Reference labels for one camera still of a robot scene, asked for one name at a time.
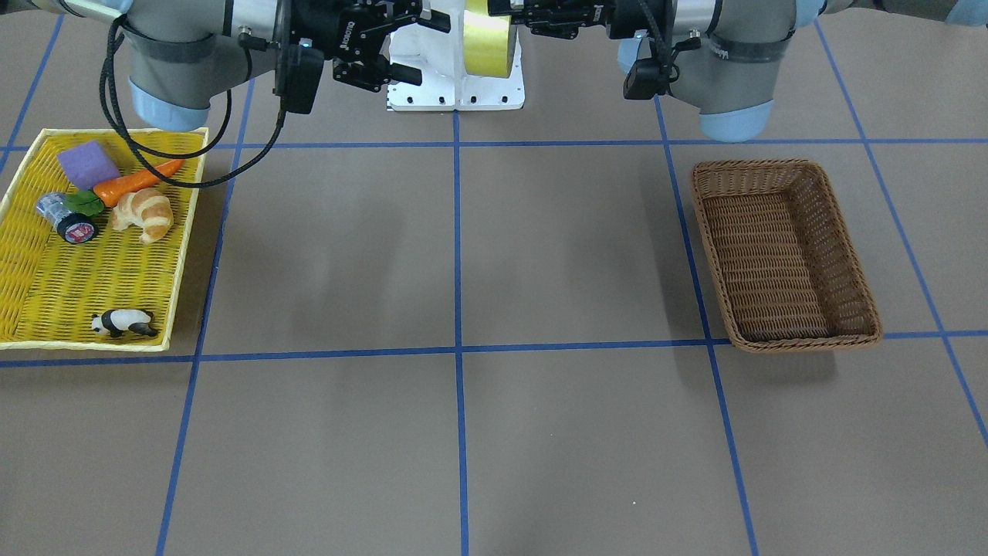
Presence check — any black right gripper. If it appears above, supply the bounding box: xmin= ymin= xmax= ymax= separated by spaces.
xmin=292 ymin=1 xmax=452 ymax=92

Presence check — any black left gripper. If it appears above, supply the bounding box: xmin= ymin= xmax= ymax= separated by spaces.
xmin=486 ymin=0 xmax=641 ymax=41

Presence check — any yellow tape roll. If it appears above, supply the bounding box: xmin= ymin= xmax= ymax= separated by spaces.
xmin=462 ymin=1 xmax=516 ymax=79

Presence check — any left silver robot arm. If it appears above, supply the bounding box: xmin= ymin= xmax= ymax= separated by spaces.
xmin=484 ymin=1 xmax=986 ymax=142

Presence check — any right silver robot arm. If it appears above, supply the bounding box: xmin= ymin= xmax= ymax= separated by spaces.
xmin=2 ymin=1 xmax=452 ymax=131

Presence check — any brown wicker basket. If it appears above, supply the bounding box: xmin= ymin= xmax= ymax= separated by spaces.
xmin=691 ymin=159 xmax=885 ymax=353

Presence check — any yellow woven basket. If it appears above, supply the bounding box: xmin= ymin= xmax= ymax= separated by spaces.
xmin=1 ymin=129 xmax=200 ymax=353

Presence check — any toy croissant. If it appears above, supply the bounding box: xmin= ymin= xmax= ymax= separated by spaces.
xmin=108 ymin=188 xmax=174 ymax=244

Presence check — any purple foam cube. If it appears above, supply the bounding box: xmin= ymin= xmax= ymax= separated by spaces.
xmin=56 ymin=140 xmax=121 ymax=191

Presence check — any orange toy carrot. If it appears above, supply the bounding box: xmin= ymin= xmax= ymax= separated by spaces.
xmin=64 ymin=169 xmax=162 ymax=217

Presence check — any small dark labelled jar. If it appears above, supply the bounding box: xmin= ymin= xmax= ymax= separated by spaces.
xmin=35 ymin=192 xmax=98 ymax=244

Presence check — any toy panda figure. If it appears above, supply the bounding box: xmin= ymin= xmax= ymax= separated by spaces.
xmin=90 ymin=309 xmax=159 ymax=338

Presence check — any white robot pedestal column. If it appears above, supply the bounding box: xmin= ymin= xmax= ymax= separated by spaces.
xmin=386 ymin=1 xmax=526 ymax=112

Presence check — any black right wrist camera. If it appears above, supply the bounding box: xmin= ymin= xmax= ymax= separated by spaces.
xmin=274 ymin=43 xmax=325 ymax=115

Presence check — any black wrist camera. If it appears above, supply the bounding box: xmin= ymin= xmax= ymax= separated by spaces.
xmin=622 ymin=57 xmax=675 ymax=100
xmin=274 ymin=43 xmax=325 ymax=115

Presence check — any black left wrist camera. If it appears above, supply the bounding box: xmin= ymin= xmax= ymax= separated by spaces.
xmin=622 ymin=57 xmax=675 ymax=100

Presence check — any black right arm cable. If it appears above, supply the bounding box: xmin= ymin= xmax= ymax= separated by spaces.
xmin=99 ymin=17 xmax=288 ymax=189

